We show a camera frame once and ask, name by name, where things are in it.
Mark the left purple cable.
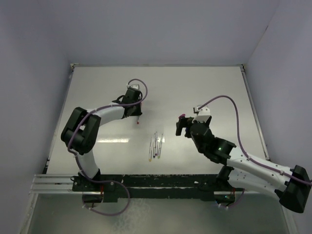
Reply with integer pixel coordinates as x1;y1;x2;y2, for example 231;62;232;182
67;78;149;216

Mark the purple tipped white pen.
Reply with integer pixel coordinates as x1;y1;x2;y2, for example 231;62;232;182
154;132;158;157

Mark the yellow white pen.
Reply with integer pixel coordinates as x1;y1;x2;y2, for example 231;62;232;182
148;137;154;162

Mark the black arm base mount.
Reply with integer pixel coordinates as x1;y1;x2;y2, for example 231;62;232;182
71;174;237;204

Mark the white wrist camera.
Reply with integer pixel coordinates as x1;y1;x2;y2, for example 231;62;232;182
127;84;140;90
192;105;211;123

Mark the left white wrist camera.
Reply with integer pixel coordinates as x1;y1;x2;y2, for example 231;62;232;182
127;84;140;90

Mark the black tipped white pen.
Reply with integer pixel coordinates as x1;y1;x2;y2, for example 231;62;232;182
153;132;157;158

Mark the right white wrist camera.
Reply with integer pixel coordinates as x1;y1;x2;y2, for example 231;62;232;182
192;105;211;123

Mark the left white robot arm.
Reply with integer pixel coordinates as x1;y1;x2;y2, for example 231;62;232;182
61;86;144;191

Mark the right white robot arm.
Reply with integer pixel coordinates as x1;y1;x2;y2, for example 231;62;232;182
175;115;312;214

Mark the green tipped white pen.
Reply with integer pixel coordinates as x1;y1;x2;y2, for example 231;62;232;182
157;134;163;159

